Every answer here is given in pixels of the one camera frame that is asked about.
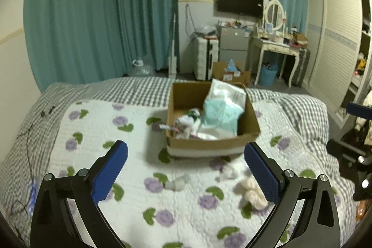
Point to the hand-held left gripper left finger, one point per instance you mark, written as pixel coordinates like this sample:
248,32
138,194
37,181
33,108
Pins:
110,171

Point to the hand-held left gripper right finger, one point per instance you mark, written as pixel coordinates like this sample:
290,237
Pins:
261,172

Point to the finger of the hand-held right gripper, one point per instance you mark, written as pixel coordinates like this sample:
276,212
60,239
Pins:
345,150
359,110

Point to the cream fluffy scrunchie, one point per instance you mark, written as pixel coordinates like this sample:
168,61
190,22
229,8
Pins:
252,192

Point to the brown cardboard box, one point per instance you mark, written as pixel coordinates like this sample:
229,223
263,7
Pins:
203,145

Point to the white cotton wad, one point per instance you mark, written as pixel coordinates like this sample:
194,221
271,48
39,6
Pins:
232,171

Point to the white floral quilt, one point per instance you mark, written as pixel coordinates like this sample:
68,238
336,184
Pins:
130,207

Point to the light blue plastic packet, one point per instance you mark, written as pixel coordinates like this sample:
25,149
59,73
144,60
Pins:
222,117

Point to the small white roll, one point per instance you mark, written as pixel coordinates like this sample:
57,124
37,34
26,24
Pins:
177,182

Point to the white slatted wardrobe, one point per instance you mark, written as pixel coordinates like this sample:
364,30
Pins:
334,38

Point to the white plastic packet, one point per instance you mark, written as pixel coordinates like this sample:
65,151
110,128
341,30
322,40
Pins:
229,91

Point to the blue plastic basket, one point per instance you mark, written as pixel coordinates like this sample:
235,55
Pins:
267,75

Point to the open cardboard floor box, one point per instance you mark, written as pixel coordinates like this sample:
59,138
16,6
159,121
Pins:
221,75

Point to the clear water jug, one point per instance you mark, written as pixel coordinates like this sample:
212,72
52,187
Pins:
141,69

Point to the white dressing table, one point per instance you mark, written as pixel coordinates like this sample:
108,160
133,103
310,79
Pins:
273,46

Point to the white stick vacuum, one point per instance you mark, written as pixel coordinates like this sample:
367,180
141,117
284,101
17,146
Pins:
173,62

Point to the white suitcase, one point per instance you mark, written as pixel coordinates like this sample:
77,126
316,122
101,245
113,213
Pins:
205,57

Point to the white oval mirror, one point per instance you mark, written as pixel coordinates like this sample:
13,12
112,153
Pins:
274,12

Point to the grey small fridge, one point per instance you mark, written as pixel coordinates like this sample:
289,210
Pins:
232,41

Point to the wide teal curtain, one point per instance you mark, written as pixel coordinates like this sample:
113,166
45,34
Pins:
96,12

